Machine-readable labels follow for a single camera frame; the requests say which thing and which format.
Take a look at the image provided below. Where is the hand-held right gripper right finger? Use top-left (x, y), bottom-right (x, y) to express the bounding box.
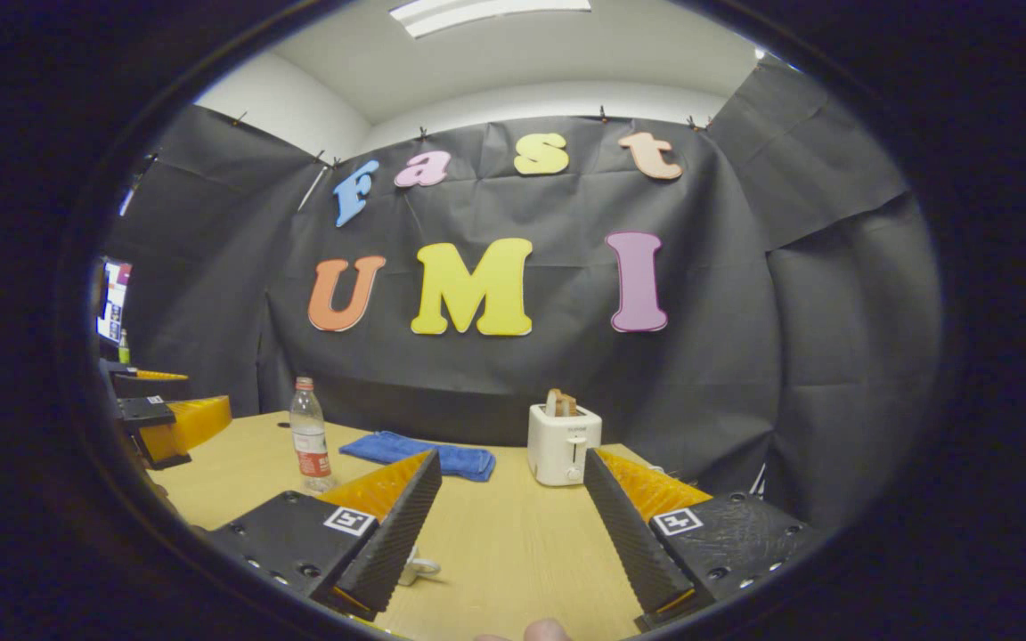
top-left (583, 448), bottom-right (812, 633)

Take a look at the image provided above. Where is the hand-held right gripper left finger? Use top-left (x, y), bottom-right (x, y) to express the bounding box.
top-left (208, 450), bottom-right (443, 622)

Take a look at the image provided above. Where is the clear plastic water bottle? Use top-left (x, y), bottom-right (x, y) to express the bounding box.
top-left (289, 376), bottom-right (336, 495)

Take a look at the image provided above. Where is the computer monitor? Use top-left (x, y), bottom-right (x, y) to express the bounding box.
top-left (96, 258), bottom-right (133, 346)

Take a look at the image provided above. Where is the blue folded towel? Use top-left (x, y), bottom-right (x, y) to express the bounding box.
top-left (338, 431), bottom-right (497, 483)

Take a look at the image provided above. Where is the white toaster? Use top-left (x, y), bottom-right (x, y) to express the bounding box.
top-left (527, 402), bottom-right (604, 487)

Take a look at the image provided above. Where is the black backdrop cloth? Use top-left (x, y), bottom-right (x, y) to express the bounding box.
top-left (103, 58), bottom-right (941, 535)

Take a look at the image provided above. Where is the ceiling light panel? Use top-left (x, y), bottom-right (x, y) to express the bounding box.
top-left (388, 0), bottom-right (592, 39)

